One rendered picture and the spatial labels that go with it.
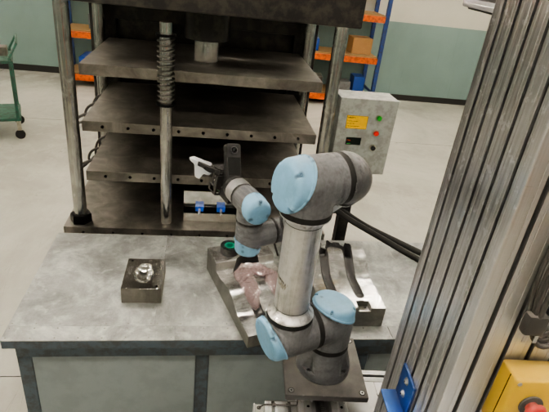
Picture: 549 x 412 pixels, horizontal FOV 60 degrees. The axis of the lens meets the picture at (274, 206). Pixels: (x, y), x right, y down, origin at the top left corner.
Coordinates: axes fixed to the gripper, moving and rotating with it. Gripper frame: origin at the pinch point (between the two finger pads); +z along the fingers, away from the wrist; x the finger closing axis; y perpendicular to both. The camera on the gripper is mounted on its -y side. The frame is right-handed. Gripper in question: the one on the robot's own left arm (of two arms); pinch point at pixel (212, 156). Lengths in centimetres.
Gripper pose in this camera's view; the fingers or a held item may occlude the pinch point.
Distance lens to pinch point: 153.0
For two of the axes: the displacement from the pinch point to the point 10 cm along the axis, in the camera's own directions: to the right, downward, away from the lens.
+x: 8.5, -0.2, 5.2
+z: -4.7, -4.5, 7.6
